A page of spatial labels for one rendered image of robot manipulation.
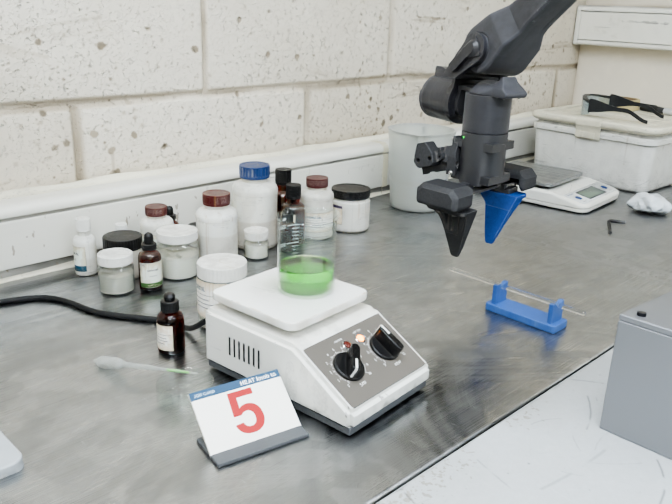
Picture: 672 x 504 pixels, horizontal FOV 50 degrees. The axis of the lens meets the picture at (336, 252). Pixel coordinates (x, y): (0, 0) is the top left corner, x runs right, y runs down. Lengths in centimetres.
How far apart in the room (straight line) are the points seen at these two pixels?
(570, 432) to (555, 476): 8
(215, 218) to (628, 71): 135
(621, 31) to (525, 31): 119
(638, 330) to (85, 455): 49
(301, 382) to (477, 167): 37
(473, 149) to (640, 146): 80
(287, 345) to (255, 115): 66
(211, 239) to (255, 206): 11
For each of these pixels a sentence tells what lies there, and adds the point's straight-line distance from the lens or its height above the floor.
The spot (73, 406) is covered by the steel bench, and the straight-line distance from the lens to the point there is 75.
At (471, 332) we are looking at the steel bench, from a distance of 89.
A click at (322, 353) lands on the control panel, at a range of 69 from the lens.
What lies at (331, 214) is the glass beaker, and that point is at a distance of 75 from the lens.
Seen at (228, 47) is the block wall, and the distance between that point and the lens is 123.
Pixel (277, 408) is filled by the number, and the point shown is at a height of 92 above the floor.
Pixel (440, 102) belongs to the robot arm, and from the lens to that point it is 94.
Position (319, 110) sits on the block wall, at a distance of 138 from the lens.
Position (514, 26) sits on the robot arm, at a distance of 87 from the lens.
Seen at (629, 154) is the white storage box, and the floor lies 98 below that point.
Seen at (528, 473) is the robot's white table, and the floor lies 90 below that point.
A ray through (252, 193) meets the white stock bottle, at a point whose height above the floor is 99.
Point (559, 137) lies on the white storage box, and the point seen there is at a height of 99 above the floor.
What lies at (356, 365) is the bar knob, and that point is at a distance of 67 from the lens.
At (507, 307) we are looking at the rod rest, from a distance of 95.
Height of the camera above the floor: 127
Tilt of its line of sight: 19 degrees down
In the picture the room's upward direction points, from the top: 2 degrees clockwise
